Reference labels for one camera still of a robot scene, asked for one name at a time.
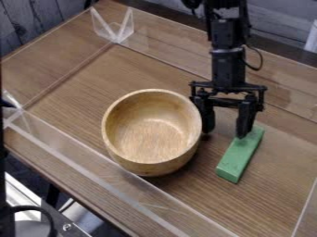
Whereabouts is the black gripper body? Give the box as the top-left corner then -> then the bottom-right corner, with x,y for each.
190,47 -> 268,112

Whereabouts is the green rectangular block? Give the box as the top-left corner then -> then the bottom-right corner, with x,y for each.
216,126 -> 265,183

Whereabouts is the black cable loop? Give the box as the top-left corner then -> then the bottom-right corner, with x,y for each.
8,205 -> 59,237

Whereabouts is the clear acrylic corner bracket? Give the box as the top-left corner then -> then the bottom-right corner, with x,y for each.
91,7 -> 134,44

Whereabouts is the brown wooden bowl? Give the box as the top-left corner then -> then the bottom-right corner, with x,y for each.
102,89 -> 202,177

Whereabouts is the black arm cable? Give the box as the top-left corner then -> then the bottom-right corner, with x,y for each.
242,44 -> 265,72

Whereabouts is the grey metal base plate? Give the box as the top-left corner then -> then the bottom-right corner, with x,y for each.
4,172 -> 94,237

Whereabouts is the clear acrylic front wall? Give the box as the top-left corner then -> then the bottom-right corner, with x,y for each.
6,94 -> 240,237

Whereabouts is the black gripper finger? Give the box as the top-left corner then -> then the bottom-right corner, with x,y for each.
237,94 -> 258,139
193,89 -> 216,133

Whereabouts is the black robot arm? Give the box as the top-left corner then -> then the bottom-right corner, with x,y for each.
181,0 -> 268,139

